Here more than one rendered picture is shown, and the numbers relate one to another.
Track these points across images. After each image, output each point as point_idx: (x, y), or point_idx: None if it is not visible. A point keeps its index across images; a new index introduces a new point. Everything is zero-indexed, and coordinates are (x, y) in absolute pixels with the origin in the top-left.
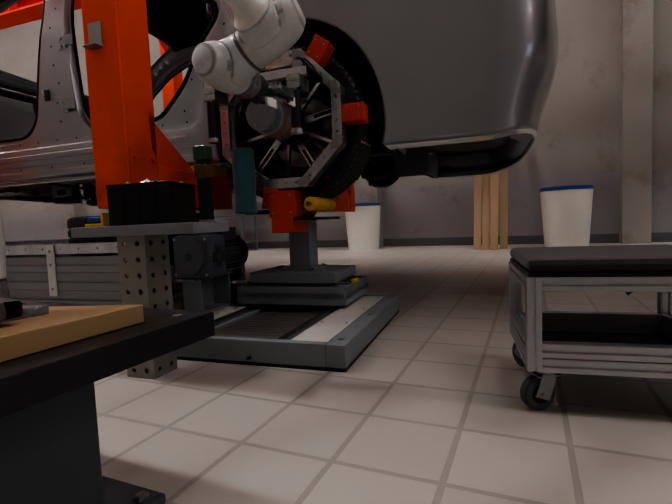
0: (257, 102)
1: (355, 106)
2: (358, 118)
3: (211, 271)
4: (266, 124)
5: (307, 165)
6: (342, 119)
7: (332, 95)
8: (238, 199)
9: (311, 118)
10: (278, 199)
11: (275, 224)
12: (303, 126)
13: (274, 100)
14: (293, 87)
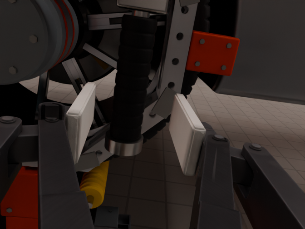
0: (16, 172)
1: (222, 45)
2: (221, 71)
3: None
4: (12, 72)
5: (69, 81)
6: (188, 64)
7: (178, 6)
8: None
9: (103, 22)
10: (24, 188)
11: (14, 227)
12: (79, 27)
13: (93, 95)
14: (143, 9)
